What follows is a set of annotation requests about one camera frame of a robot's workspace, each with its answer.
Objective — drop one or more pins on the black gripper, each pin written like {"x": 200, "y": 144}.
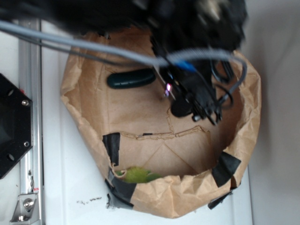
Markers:
{"x": 183, "y": 24}

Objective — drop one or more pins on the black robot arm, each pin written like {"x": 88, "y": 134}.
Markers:
{"x": 102, "y": 16}

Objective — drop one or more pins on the dark green oval case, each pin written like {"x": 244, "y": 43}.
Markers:
{"x": 131, "y": 79}

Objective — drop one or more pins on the green fuzzy toy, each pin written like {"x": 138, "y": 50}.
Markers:
{"x": 137, "y": 175}

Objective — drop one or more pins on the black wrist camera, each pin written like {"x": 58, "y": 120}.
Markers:
{"x": 194, "y": 96}

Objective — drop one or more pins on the aluminium extrusion rail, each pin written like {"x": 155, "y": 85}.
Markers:
{"x": 31, "y": 164}

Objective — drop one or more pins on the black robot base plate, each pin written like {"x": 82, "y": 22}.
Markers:
{"x": 15, "y": 125}

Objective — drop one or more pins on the silver corner bracket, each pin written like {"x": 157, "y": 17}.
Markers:
{"x": 26, "y": 210}

